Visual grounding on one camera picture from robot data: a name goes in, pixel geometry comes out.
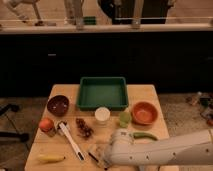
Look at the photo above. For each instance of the orange bowl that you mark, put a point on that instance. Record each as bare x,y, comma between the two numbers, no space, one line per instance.
144,113

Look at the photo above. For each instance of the green plastic tray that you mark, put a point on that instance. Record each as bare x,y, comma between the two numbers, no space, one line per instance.
109,92

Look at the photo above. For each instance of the brown grape bunch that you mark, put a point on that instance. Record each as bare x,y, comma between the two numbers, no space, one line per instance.
84,130

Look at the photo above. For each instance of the yellow banana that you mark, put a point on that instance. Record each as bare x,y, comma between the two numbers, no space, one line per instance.
50,158

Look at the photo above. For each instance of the white cup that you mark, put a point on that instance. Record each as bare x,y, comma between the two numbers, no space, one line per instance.
102,115

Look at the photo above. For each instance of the green pear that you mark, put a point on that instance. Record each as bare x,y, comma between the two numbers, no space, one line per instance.
124,119

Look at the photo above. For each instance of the red orange apple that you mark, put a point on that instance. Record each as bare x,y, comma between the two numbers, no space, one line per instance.
46,124

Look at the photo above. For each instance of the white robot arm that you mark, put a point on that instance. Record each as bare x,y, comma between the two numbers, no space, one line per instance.
190,149

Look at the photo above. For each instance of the dark brown bowl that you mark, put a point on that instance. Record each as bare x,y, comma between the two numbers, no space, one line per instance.
58,105

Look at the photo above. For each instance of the green chili pepper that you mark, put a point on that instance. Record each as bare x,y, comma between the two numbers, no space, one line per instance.
138,135

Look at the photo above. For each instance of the wooden table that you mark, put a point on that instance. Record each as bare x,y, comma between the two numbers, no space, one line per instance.
58,145

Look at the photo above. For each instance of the wooden board eraser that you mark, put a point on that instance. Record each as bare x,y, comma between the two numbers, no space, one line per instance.
97,154

